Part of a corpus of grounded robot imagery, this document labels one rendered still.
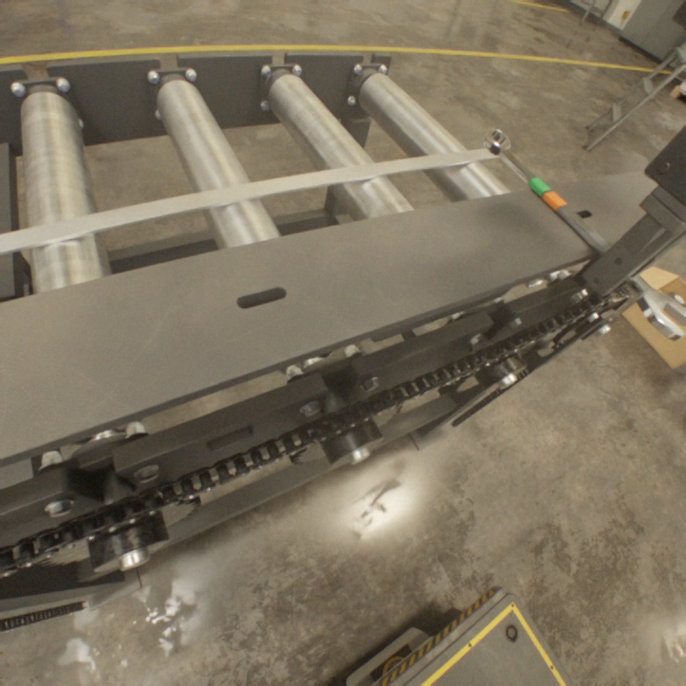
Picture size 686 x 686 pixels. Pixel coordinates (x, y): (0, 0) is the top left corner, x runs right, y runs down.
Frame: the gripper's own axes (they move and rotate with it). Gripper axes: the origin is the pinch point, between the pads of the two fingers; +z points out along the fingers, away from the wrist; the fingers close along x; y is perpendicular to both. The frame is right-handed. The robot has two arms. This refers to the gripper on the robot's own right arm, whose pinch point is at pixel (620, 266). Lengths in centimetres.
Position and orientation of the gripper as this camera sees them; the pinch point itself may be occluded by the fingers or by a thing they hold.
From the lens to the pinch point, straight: 39.1
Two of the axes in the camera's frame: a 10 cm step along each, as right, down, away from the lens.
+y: 4.4, 8.1, -3.9
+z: -1.7, 5.1, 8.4
